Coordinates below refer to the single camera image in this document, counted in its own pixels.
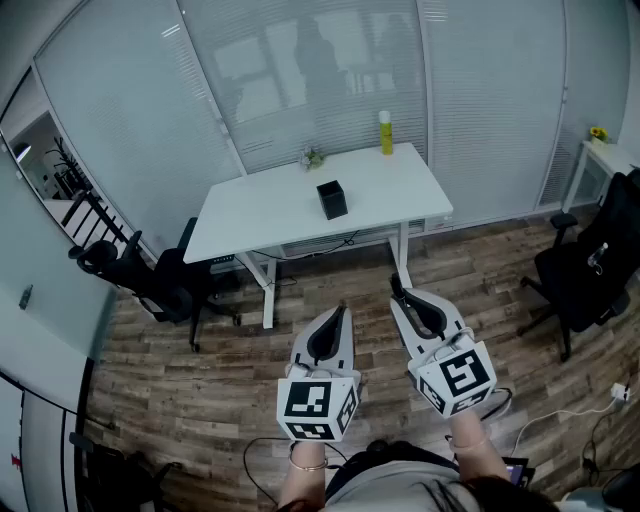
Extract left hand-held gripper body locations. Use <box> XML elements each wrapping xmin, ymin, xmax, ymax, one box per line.
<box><xmin>276</xmin><ymin>355</ymin><xmax>363</xmax><ymax>444</ymax></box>

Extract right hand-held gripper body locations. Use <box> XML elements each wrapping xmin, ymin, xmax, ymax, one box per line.
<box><xmin>407</xmin><ymin>333</ymin><xmax>497</xmax><ymax>419</ymax></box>

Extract black cube box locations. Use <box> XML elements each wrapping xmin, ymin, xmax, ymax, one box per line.
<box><xmin>315</xmin><ymin>180</ymin><xmax>349</xmax><ymax>221</ymax></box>

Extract person's right forearm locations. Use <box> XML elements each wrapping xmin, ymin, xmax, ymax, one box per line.
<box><xmin>447</xmin><ymin>412</ymin><xmax>516</xmax><ymax>484</ymax></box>

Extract person's left forearm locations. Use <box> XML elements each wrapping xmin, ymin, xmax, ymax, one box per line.
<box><xmin>277</xmin><ymin>439</ymin><xmax>331</xmax><ymax>512</ymax></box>

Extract person's black trousers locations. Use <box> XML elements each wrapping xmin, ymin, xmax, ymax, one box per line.
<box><xmin>324</xmin><ymin>439</ymin><xmax>461</xmax><ymax>496</ymax></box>

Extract tablet with purple screen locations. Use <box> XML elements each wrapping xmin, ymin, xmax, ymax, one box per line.
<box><xmin>502</xmin><ymin>457</ymin><xmax>536</xmax><ymax>489</ymax></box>

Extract person's grey shirt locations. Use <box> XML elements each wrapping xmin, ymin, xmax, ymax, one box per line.
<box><xmin>324</xmin><ymin>459</ymin><xmax>501</xmax><ymax>512</ymax></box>

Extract white standing desk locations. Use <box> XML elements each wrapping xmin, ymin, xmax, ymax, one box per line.
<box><xmin>183</xmin><ymin>142</ymin><xmax>455</xmax><ymax>330</ymax></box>

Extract black office chair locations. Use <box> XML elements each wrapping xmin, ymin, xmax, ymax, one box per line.
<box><xmin>68</xmin><ymin>217</ymin><xmax>244</xmax><ymax>354</ymax></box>
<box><xmin>516</xmin><ymin>169</ymin><xmax>640</xmax><ymax>364</ymax></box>

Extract small purple flower bunch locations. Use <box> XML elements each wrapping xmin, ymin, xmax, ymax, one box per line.
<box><xmin>299</xmin><ymin>147</ymin><xmax>327</xmax><ymax>172</ymax></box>

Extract yellow spray can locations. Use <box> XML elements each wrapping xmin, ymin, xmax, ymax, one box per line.
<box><xmin>378</xmin><ymin>110</ymin><xmax>395</xmax><ymax>156</ymax></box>

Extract white side table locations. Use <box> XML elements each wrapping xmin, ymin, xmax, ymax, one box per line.
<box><xmin>562</xmin><ymin>139</ymin><xmax>640</xmax><ymax>214</ymax></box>

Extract black metal railing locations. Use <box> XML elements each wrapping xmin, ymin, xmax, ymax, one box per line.
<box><xmin>62</xmin><ymin>192</ymin><xmax>126</xmax><ymax>246</ymax></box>

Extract black coat rack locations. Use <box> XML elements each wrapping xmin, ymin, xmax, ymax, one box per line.
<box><xmin>44</xmin><ymin>135</ymin><xmax>94</xmax><ymax>201</ymax></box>

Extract thin left wrist bracelet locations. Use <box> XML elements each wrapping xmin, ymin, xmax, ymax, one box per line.
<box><xmin>288</xmin><ymin>452</ymin><xmax>330</xmax><ymax>472</ymax></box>

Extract thin wrist bracelet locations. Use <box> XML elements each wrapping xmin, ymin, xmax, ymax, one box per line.
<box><xmin>447</xmin><ymin>433</ymin><xmax>494</xmax><ymax>452</ymax></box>
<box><xmin>288</xmin><ymin>452</ymin><xmax>330</xmax><ymax>472</ymax></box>

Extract thin right wrist bracelet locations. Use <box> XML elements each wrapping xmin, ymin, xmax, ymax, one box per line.
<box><xmin>447</xmin><ymin>433</ymin><xmax>494</xmax><ymax>452</ymax></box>

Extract white power cable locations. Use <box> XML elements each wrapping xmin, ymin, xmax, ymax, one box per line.
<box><xmin>508</xmin><ymin>398</ymin><xmax>624</xmax><ymax>457</ymax></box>

